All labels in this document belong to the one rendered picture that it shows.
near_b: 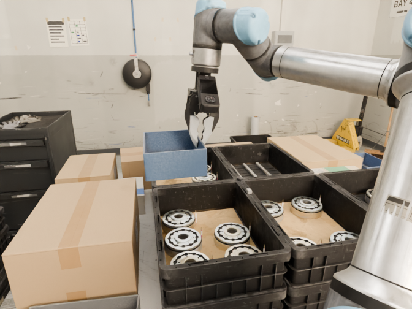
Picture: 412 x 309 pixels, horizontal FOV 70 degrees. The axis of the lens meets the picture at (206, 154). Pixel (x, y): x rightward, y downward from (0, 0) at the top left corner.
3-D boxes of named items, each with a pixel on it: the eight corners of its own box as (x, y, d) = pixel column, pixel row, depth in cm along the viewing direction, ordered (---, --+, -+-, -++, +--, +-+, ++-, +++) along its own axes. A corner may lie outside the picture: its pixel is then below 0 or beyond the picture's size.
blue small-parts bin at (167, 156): (207, 175, 72) (207, 148, 69) (145, 181, 69) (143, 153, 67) (194, 150, 90) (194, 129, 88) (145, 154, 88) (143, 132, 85)
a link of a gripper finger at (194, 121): (195, 142, 85) (198, 111, 82) (198, 148, 79) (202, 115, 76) (184, 141, 84) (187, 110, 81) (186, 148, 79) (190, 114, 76)
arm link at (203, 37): (213, -5, 64) (188, -3, 70) (208, 48, 68) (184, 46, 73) (236, 2, 70) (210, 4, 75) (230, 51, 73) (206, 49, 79)
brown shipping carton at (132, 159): (175, 169, 172) (174, 143, 166) (183, 184, 152) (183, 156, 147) (122, 175, 163) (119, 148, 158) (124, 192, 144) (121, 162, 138)
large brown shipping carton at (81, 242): (137, 301, 81) (132, 240, 74) (18, 319, 75) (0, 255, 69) (139, 222, 118) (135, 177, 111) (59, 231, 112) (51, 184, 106)
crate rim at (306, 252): (405, 243, 72) (407, 235, 71) (293, 260, 66) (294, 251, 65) (315, 178, 109) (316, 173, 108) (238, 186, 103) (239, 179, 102)
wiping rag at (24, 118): (36, 124, 210) (35, 119, 209) (2, 125, 206) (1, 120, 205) (48, 116, 237) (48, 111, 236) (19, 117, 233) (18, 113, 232)
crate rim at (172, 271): (293, 260, 66) (294, 251, 65) (160, 281, 60) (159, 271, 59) (238, 186, 103) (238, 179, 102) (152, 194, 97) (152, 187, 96)
